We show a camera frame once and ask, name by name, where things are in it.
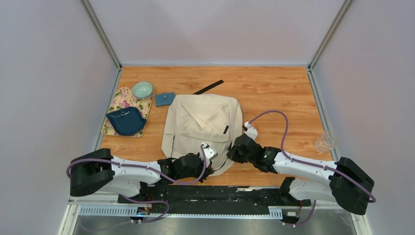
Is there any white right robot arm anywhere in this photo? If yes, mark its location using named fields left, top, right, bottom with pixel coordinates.
left=227, top=134, right=375, bottom=215

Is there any dark blue leaf dish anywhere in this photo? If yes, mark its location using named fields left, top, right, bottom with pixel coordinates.
left=106, top=107, right=147, bottom=136

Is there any small blue wallet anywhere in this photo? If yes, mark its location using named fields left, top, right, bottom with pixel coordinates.
left=155, top=93, right=175, bottom=107

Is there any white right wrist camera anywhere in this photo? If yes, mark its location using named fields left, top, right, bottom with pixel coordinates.
left=243, top=121, right=258, bottom=140

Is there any beige canvas backpack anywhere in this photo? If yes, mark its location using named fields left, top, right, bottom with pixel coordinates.
left=161, top=94, right=243, bottom=176

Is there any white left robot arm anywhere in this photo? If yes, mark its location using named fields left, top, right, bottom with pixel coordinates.
left=66, top=145, right=218, bottom=203

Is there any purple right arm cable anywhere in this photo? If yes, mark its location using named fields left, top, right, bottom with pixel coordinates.
left=248, top=110, right=377, bottom=228

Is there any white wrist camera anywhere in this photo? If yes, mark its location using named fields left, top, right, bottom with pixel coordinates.
left=243, top=121, right=258, bottom=140
left=200, top=142, right=218, bottom=165

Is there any floral cloth placemat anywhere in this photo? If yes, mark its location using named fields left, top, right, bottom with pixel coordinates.
left=101, top=87, right=154, bottom=136

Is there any pale green ceramic bowl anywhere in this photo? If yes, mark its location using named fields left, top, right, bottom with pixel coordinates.
left=132, top=81, right=154, bottom=100

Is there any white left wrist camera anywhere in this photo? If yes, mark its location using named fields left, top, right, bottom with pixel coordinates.
left=200, top=142, right=218, bottom=165

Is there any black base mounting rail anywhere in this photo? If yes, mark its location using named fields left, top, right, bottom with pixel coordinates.
left=117, top=185, right=313, bottom=223

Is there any clear plastic cup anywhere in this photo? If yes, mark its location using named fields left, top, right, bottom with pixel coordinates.
left=314, top=130, right=340, bottom=153

